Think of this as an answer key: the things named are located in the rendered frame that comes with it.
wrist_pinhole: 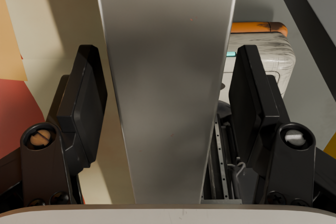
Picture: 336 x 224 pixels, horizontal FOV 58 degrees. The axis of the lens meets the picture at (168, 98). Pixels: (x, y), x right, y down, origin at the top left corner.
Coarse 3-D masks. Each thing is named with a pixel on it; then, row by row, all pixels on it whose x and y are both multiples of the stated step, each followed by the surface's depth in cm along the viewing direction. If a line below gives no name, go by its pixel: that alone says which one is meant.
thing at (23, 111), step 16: (0, 80) 15; (16, 80) 15; (0, 96) 16; (16, 96) 16; (32, 96) 16; (0, 112) 17; (16, 112) 17; (32, 112) 17; (0, 128) 18; (16, 128) 18; (0, 144) 19; (16, 144) 19
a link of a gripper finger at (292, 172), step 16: (288, 128) 10; (304, 128) 10; (272, 144) 9; (288, 144) 9; (304, 144) 9; (272, 160) 9; (288, 160) 9; (304, 160) 9; (272, 176) 8; (288, 176) 8; (304, 176) 8; (256, 192) 10; (272, 192) 8; (288, 192) 8; (304, 192) 8
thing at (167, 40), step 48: (144, 0) 8; (192, 0) 8; (144, 48) 9; (192, 48) 9; (144, 96) 11; (192, 96) 11; (144, 144) 13; (192, 144) 13; (144, 192) 16; (192, 192) 16
